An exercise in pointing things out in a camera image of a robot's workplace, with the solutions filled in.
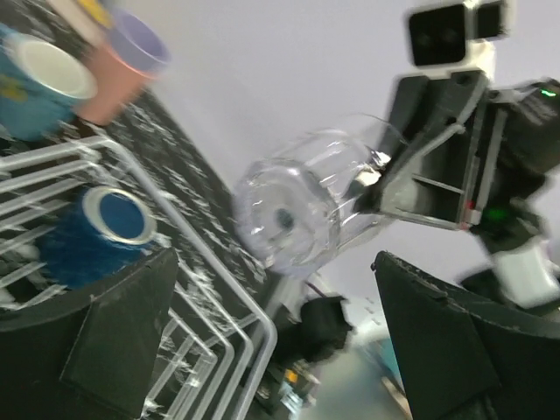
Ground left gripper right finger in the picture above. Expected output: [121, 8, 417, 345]
[372, 251, 559, 419]

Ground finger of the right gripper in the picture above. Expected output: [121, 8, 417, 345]
[354, 126, 475, 230]

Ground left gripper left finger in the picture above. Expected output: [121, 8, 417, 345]
[1, 249, 179, 420]

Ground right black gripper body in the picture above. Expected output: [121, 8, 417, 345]
[388, 72, 559, 232]

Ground clear glass cup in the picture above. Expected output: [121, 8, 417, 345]
[232, 114, 408, 278]

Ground pink plastic cup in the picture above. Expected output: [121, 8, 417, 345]
[76, 41, 158, 126]

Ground light blue flowered mug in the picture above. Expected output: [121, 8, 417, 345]
[1, 24, 97, 141]

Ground lilac plastic cup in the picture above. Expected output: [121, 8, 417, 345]
[107, 9, 171, 74]

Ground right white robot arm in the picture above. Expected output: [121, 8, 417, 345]
[354, 70, 559, 311]

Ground dark blue ceramic mug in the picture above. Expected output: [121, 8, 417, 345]
[38, 185, 158, 290]

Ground white wire dish rack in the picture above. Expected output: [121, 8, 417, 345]
[1, 136, 276, 419]

